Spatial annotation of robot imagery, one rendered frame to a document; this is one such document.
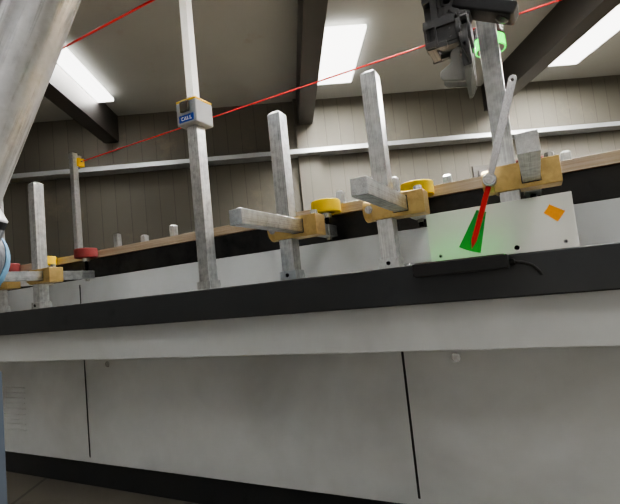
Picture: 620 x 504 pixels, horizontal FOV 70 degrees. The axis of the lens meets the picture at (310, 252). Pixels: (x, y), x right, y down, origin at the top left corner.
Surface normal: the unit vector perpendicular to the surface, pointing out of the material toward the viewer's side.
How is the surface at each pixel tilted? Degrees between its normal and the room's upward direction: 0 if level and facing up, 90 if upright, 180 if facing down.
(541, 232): 90
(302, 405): 90
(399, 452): 90
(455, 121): 90
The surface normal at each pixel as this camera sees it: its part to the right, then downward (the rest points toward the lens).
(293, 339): -0.46, -0.03
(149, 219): 0.04, -0.08
